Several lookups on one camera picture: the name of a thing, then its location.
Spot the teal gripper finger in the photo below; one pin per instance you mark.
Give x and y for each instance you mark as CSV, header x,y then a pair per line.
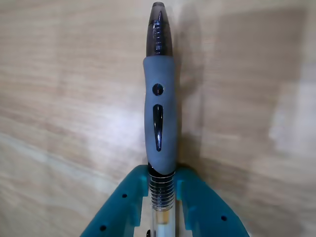
x,y
207,209
123,200

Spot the grey grip retractable pen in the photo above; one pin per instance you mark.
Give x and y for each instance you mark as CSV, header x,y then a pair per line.
x,y
168,111

